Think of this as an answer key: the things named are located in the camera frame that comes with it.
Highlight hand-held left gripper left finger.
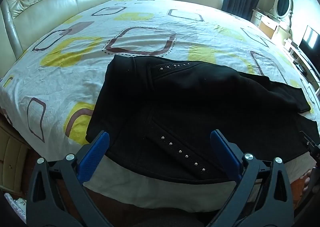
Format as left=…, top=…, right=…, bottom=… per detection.
left=26, top=130, right=113, bottom=227

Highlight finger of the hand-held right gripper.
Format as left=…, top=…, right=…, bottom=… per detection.
left=299, top=131, right=313, bottom=152

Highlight floral patterned cloth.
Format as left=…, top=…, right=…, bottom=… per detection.
left=4, top=192, right=27, bottom=223

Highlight white oval vanity mirror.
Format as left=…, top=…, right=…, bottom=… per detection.
left=269, top=0, right=293, bottom=21

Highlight beige tufted leather headboard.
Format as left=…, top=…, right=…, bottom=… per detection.
left=0, top=0, right=122, bottom=77

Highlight person's right hand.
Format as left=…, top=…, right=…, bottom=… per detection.
left=303, top=169, right=312, bottom=193

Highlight white television stand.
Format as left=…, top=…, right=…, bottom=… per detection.
left=284, top=38, right=320, bottom=92

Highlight black flat television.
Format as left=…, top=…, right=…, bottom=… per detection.
left=299, top=25, right=320, bottom=65

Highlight black studded pants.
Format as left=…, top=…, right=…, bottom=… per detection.
left=86, top=55, right=320, bottom=184

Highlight white vanity dresser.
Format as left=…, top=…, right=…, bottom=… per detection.
left=251, top=9, right=292, bottom=40

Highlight white patterned bed sheet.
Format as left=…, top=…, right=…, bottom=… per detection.
left=0, top=0, right=320, bottom=214

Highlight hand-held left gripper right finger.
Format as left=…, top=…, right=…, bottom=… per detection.
left=210, top=129, right=294, bottom=227

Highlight beige bedside cabinet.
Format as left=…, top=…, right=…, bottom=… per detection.
left=0, top=117, right=33, bottom=195

